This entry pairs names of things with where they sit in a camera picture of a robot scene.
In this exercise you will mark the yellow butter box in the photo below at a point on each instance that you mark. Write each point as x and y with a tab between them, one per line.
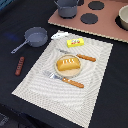
75	42

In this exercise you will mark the white toy fish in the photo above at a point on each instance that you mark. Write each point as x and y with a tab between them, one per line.
59	35

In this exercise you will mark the grey cooking pot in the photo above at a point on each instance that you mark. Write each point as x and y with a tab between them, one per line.
67	8

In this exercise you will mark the golden bread loaf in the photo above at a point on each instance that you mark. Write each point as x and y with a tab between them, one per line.
68	64

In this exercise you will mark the round wooden plate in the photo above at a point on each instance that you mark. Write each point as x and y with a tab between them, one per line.
68	73

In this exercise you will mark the woven beige placemat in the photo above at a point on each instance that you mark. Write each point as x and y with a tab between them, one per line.
67	101

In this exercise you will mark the brown sausage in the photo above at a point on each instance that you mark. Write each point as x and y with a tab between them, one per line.
19	66

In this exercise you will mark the black burner disc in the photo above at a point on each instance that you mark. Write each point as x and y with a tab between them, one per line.
89	18
96	5

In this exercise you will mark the pink toy stove board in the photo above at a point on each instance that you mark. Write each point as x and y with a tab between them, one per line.
104	27

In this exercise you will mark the beige bowl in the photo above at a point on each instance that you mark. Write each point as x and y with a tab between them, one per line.
123	14

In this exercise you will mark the fork with orange handle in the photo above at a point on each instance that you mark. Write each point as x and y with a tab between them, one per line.
66	80

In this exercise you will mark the knife with orange handle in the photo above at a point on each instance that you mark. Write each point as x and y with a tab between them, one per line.
78	55

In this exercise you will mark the grey saucepan with handle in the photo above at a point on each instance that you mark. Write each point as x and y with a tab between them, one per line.
34	37

